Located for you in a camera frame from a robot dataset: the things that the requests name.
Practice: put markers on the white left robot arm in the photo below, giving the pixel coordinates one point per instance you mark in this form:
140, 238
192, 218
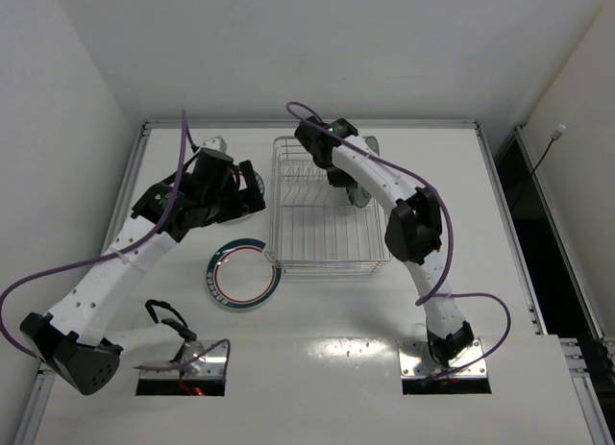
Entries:
72, 337

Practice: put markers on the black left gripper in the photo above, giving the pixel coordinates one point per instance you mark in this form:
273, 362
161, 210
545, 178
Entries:
251, 187

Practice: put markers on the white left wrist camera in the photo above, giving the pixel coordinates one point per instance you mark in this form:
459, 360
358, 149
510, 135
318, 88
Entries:
216, 143

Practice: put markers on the metal wire dish rack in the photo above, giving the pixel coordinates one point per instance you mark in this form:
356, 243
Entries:
313, 226

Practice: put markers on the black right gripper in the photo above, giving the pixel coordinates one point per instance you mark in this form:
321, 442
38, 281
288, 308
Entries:
350, 190

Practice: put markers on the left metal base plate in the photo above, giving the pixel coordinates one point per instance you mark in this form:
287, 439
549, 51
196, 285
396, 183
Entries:
201, 360

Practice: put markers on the metal base plate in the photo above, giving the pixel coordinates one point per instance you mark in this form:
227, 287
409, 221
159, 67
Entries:
416, 362
201, 360

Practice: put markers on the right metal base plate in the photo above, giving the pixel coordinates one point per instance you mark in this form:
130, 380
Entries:
416, 362

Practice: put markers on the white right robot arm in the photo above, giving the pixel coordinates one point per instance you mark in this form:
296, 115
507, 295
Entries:
417, 226

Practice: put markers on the white grey patterned plate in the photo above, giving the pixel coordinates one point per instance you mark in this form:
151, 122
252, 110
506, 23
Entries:
372, 147

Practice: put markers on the green blue patterned plate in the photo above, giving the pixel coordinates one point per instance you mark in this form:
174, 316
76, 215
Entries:
358, 196

